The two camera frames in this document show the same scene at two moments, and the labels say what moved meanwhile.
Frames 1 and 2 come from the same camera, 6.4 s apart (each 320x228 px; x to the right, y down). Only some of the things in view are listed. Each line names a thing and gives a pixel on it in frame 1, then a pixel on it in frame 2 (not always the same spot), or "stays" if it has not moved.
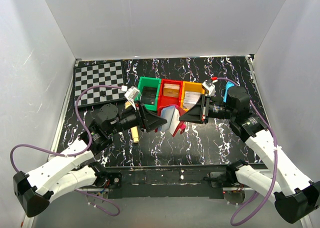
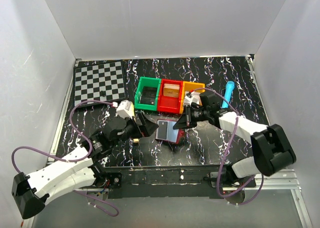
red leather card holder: [171, 113] to [165, 132]
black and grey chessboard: [106, 72] stays
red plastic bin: [170, 93] stays
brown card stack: [171, 90] stays
